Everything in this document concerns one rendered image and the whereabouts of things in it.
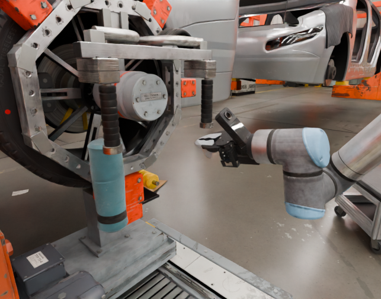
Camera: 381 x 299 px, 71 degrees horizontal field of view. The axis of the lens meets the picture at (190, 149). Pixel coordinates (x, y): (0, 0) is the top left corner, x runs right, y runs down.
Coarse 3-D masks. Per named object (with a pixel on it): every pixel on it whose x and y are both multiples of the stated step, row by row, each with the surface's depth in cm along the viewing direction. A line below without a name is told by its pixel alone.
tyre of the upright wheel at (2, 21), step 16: (48, 0) 70; (0, 16) 64; (0, 32) 63; (16, 32) 66; (0, 48) 64; (0, 64) 65; (160, 64) 102; (0, 80) 65; (0, 96) 66; (0, 112) 67; (16, 112) 69; (0, 128) 67; (16, 128) 70; (0, 144) 73; (16, 144) 71; (16, 160) 74; (32, 160) 75; (48, 160) 78; (48, 176) 79; (64, 176) 82
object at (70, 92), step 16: (80, 16) 85; (96, 16) 85; (80, 32) 81; (64, 64) 78; (128, 64) 94; (144, 64) 104; (48, 96) 77; (64, 96) 80; (80, 96) 83; (80, 112) 84; (96, 112) 89; (64, 128) 82; (96, 128) 90; (128, 128) 112; (144, 128) 107; (128, 144) 104
